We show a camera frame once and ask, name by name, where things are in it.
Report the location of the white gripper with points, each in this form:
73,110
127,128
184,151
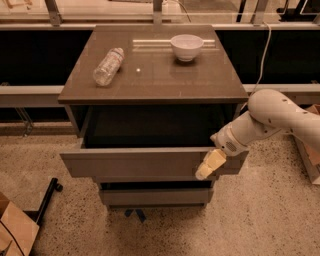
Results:
227,140

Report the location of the grey top drawer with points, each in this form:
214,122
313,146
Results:
144,143

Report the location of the grey drawer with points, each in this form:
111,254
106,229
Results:
144,143
156,197

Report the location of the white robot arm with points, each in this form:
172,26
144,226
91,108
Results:
269,112

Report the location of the grey bottom drawer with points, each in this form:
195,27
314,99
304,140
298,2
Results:
156,197

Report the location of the grey drawer cabinet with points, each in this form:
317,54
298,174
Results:
151,74

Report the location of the white ceramic bowl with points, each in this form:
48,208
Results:
186,46

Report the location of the clear plastic water bottle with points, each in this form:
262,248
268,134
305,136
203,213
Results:
108,67

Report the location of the black wheeled stand leg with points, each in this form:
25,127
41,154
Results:
38,215

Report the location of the brown cardboard box left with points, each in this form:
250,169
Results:
17,230

